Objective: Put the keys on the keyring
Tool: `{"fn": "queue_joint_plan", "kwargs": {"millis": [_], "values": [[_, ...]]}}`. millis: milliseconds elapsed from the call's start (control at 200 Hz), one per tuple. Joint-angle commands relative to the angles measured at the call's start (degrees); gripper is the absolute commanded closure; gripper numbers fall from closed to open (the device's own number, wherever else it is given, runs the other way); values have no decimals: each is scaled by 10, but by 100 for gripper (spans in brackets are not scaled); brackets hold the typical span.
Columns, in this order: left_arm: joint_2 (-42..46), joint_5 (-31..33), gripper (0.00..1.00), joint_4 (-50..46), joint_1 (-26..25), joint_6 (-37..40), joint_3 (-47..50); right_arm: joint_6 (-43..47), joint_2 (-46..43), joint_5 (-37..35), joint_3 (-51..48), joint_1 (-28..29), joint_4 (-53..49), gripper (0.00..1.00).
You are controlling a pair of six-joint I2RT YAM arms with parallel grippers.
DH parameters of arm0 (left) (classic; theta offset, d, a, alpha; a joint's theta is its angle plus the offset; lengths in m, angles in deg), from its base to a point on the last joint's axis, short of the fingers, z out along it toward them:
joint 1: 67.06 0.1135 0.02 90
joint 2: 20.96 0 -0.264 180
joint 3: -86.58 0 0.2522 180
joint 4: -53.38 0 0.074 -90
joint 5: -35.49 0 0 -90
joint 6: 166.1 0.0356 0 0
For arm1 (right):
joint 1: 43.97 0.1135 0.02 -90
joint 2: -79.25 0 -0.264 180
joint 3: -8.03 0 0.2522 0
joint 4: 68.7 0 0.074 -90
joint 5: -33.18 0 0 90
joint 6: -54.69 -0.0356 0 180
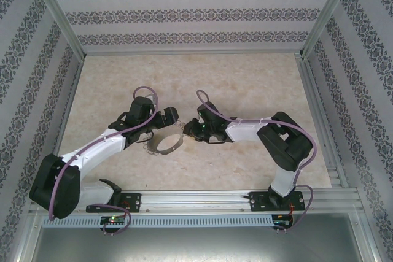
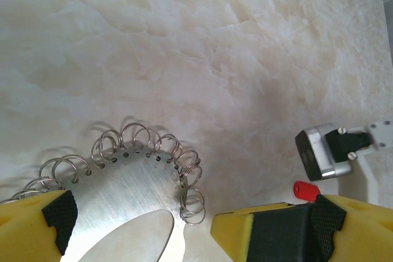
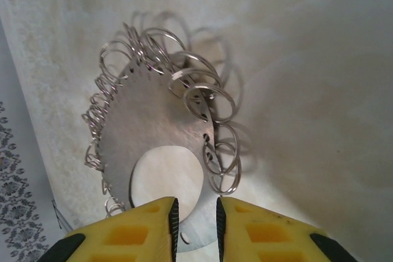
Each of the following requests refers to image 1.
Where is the steel sheet panel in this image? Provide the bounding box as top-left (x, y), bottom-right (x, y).
top-left (30, 212), bottom-right (379, 262)

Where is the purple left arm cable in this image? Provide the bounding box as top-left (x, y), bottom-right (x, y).
top-left (49, 85), bottom-right (160, 236)

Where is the aluminium frame post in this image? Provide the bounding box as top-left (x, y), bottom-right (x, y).
top-left (300, 0), bottom-right (359, 58)
top-left (26, 0), bottom-right (86, 58)

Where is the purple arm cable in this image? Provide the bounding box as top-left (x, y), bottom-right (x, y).
top-left (49, 85), bottom-right (160, 236)
top-left (196, 89), bottom-right (319, 233)

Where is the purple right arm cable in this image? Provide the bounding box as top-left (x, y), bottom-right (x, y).
top-left (196, 89), bottom-right (319, 233)

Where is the aluminium side rail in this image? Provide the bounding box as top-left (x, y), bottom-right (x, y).
top-left (295, 54), bottom-right (350, 188)
top-left (42, 55), bottom-right (84, 191)

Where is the aluminium mounting rail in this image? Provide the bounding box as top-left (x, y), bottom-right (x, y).
top-left (29, 190), bottom-right (365, 214)

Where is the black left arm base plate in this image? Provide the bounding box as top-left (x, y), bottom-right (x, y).
top-left (85, 193), bottom-right (142, 214)

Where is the grey slotted cable duct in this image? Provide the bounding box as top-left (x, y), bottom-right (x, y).
top-left (41, 214), bottom-right (274, 228)

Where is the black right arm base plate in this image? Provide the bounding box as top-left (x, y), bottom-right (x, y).
top-left (249, 191), bottom-right (306, 213)

